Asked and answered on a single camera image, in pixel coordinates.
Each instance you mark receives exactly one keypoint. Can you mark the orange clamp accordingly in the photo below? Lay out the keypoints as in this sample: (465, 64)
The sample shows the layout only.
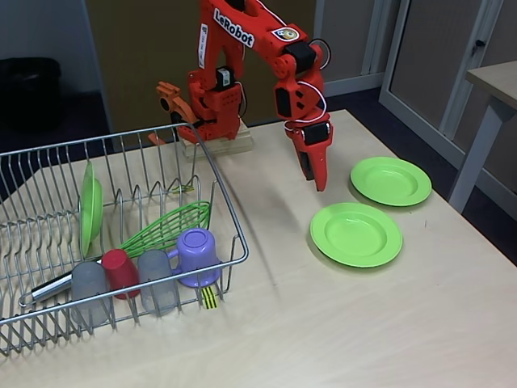
(182, 107)

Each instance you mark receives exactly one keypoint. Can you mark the purple plastic mug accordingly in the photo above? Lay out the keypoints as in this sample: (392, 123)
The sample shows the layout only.
(198, 258)

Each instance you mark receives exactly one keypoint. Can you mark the black trash bin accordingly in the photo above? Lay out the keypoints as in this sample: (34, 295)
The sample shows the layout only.
(28, 93)

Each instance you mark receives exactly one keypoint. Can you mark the black cabinet lock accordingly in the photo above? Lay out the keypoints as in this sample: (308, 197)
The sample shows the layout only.
(479, 42)

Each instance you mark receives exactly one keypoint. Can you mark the red plastic cup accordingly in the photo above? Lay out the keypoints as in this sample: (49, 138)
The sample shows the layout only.
(121, 271)

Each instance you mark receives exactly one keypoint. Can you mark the grey sliding door cabinet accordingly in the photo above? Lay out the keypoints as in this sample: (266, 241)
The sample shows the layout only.
(436, 48)

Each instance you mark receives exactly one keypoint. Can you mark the brown partition board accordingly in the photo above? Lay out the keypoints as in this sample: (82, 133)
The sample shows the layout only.
(133, 40)

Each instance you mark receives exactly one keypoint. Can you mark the yellow green tape bit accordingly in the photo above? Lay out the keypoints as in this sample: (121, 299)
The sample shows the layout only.
(183, 188)

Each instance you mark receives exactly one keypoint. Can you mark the wooden base block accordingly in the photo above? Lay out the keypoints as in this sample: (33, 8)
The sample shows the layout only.
(244, 145)

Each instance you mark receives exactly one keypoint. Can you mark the yellow black striped tape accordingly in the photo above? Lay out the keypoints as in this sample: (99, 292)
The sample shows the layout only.
(210, 301)

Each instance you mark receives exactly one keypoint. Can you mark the grey translucent plastic cup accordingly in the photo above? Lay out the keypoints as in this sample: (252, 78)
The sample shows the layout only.
(157, 283)
(87, 291)

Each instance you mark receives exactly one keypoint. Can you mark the red robot arm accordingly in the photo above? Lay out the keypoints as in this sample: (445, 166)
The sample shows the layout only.
(230, 60)

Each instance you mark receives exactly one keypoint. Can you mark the green plastic plate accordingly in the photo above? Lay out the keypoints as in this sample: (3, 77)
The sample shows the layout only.
(355, 234)
(91, 210)
(389, 182)

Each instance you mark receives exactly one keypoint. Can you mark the beige side table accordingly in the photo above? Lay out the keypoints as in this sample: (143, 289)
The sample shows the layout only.
(497, 77)

